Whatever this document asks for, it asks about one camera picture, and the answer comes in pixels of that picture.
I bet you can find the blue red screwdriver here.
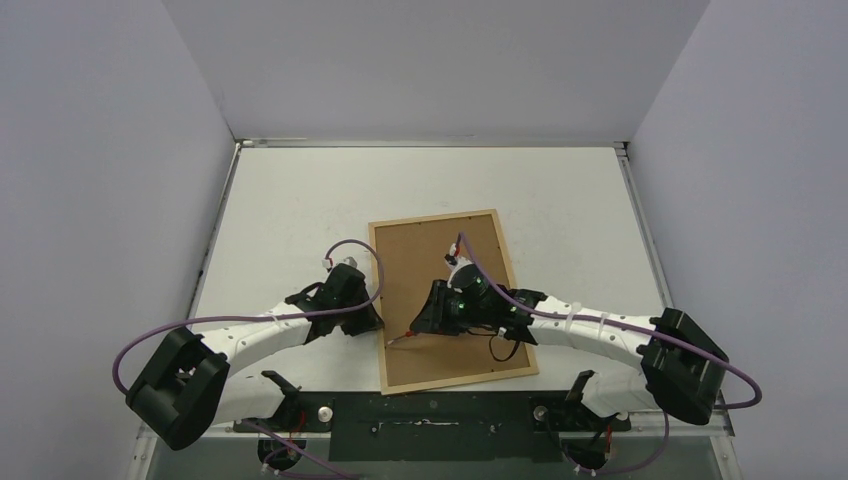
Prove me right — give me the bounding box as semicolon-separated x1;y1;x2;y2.
386;331;418;347

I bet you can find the wooden picture frame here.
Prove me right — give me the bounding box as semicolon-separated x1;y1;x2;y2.
369;209;539;395

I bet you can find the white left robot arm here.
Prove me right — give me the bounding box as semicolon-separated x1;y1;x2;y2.
125;263;383;450

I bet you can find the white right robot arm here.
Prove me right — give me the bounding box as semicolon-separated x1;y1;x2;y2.
410;260;728;429

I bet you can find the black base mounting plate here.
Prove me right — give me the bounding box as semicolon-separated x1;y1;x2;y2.
260;391;631;463

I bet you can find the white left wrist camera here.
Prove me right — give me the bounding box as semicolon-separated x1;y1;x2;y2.
341;257;358;269

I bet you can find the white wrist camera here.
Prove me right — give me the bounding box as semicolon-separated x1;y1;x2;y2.
444;243;461;270
341;257;358;269

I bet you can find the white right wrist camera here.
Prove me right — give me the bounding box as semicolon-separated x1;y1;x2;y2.
444;243;461;270

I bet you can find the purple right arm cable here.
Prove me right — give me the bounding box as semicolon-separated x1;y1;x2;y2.
457;231;763;477

